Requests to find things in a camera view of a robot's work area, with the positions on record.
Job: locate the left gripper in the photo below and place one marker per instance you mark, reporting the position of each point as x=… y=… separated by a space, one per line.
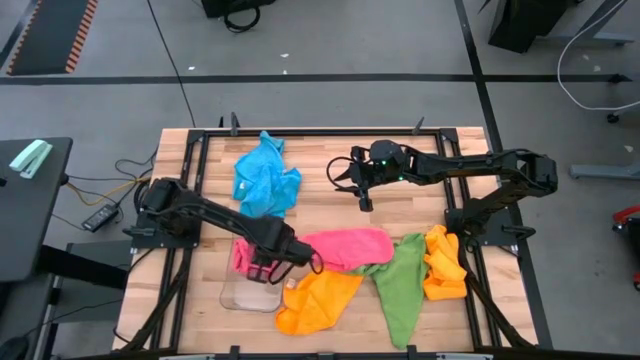
x=272 y=240

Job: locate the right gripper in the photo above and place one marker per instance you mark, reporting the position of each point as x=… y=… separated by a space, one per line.
x=382 y=170

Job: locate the pink microfiber towel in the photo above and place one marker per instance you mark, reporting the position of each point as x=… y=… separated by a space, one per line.
x=242 y=255
x=350 y=247

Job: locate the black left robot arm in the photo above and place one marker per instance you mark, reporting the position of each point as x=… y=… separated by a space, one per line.
x=215 y=215

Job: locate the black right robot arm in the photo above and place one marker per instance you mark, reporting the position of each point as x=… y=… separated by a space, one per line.
x=465 y=167

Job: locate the orange microfiber towel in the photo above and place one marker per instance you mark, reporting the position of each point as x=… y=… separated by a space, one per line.
x=315 y=305
x=445 y=270

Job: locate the blue microfiber towel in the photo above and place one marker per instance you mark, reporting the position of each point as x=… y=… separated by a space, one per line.
x=265 y=180

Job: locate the green microfiber towel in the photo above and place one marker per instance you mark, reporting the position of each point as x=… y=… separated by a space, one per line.
x=400 y=295

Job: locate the clear plastic bin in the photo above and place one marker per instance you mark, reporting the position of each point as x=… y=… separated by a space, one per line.
x=250 y=300

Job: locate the black power adapter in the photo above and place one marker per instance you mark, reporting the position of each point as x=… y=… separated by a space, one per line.
x=100 y=218

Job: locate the black table crossbeam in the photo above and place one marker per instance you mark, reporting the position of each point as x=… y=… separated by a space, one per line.
x=80 y=265

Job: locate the black box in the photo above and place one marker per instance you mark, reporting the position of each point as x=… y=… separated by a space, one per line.
x=220 y=6

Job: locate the black cabinet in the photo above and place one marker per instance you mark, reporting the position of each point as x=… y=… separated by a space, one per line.
x=525 y=22

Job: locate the black side table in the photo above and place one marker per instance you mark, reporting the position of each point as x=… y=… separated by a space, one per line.
x=30 y=225

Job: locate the grey desk foot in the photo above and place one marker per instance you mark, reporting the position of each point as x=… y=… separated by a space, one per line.
x=605 y=171

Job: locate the mint green stapler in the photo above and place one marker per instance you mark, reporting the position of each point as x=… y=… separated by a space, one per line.
x=30 y=159

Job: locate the black caster wheel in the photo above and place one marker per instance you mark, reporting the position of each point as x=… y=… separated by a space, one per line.
x=613 y=118

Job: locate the red cart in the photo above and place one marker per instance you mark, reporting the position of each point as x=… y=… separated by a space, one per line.
x=627 y=215

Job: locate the black orange-edged floor mat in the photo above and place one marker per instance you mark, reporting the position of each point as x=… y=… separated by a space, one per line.
x=50 y=35

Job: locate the black frame clamp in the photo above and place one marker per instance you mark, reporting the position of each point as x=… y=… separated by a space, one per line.
x=418 y=127
x=234 y=125

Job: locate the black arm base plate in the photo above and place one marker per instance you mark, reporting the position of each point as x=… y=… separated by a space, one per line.
x=500 y=225
x=165 y=242

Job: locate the grey desk frame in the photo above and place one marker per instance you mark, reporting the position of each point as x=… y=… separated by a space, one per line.
x=590 y=38

